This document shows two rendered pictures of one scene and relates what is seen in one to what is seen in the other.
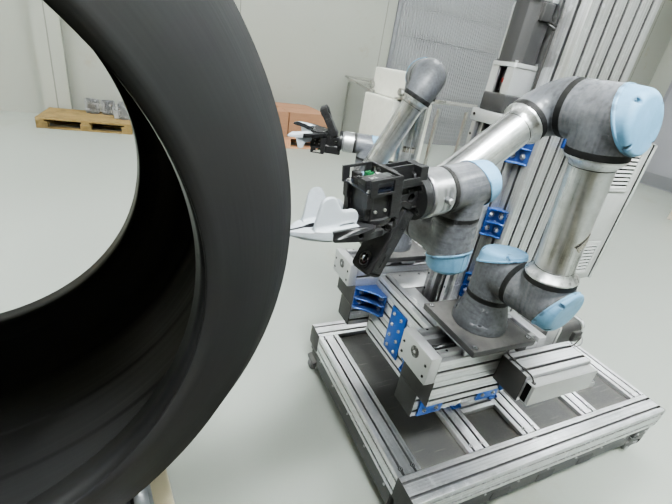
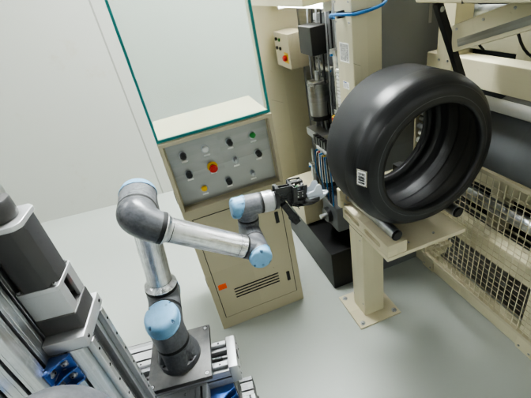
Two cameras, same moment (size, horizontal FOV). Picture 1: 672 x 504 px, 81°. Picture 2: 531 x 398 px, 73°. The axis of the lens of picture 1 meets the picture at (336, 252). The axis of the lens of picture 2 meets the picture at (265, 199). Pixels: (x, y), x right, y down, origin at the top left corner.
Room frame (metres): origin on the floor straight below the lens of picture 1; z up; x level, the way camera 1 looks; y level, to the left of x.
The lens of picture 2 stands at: (1.58, 0.30, 1.83)
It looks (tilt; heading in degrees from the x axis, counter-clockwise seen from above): 31 degrees down; 203
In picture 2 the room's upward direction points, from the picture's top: 12 degrees counter-clockwise
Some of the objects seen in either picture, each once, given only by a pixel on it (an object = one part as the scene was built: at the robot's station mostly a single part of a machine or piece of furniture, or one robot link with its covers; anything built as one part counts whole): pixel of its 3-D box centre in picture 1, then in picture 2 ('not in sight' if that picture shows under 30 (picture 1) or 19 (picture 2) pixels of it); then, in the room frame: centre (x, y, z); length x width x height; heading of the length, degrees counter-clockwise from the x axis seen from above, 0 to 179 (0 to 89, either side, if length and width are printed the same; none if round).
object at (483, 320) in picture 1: (483, 306); (176, 347); (0.96, -0.43, 0.77); 0.15 x 0.15 x 0.10
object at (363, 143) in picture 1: (368, 146); not in sight; (1.52, -0.05, 1.04); 0.11 x 0.08 x 0.09; 92
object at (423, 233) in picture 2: not in sight; (399, 222); (0.21, 0.32, 0.80); 0.37 x 0.36 x 0.02; 126
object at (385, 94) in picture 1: (394, 117); not in sight; (6.19, -0.52, 0.63); 2.68 x 0.67 x 1.26; 27
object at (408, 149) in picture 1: (409, 137); not in sight; (1.53, -0.20, 1.09); 0.15 x 0.12 x 0.55; 2
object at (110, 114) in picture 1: (89, 113); not in sight; (5.20, 3.49, 0.15); 1.07 x 0.74 x 0.30; 117
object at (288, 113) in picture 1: (276, 123); not in sight; (6.20, 1.22, 0.26); 1.47 x 1.06 x 0.51; 117
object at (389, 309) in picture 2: not in sight; (368, 304); (0.01, 0.15, 0.01); 0.27 x 0.27 x 0.02; 36
